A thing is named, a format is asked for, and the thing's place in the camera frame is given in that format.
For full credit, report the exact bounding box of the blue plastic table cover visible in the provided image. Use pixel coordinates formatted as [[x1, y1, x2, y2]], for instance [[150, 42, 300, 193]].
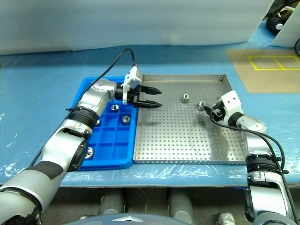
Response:
[[0, 43, 300, 188]]

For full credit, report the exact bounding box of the perforated metal tray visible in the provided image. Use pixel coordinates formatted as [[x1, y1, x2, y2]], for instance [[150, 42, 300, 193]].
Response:
[[133, 74, 248, 165]]

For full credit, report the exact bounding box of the brown cardboard sheet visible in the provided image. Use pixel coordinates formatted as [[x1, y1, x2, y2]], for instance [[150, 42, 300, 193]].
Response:
[[226, 48, 300, 93]]

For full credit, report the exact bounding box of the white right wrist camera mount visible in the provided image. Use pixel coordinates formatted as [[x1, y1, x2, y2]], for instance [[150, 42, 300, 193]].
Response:
[[220, 90, 242, 124]]

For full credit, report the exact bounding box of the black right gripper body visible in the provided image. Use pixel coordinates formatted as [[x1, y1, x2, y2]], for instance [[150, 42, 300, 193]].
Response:
[[211, 101, 227, 123]]

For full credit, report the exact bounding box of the black wheeled machine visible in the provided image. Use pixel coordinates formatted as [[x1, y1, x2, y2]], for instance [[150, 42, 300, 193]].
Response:
[[266, 6, 295, 36]]

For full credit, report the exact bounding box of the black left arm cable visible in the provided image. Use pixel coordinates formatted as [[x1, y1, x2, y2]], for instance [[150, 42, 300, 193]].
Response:
[[30, 48, 137, 167]]

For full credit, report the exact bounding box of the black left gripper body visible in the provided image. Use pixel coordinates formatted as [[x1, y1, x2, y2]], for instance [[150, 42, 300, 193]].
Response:
[[128, 84, 144, 107]]

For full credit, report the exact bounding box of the blue compartment tray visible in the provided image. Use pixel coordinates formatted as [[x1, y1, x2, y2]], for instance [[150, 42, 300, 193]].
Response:
[[70, 76, 139, 170]]

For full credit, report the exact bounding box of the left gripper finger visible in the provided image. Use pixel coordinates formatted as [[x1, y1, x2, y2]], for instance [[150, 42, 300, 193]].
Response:
[[137, 100, 163, 109], [141, 86, 162, 96]]

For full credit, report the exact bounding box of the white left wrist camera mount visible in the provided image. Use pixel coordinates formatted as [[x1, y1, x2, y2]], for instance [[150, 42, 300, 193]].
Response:
[[122, 66, 143, 105]]

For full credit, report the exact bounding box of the grey rounded leg shape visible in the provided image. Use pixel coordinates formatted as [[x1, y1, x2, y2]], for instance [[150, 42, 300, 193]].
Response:
[[99, 191, 125, 215], [167, 189, 195, 221]]

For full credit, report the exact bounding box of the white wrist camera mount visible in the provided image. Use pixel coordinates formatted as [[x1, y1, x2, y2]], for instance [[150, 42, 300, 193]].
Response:
[[122, 66, 143, 105], [220, 90, 242, 124]]

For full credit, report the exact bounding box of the white slanted panel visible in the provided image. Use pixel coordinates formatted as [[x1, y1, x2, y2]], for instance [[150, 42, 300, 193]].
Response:
[[271, 10, 300, 47]]

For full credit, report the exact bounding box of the blue-grey torso shell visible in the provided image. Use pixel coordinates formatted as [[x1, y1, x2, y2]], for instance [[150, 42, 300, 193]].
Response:
[[67, 213, 173, 225]]

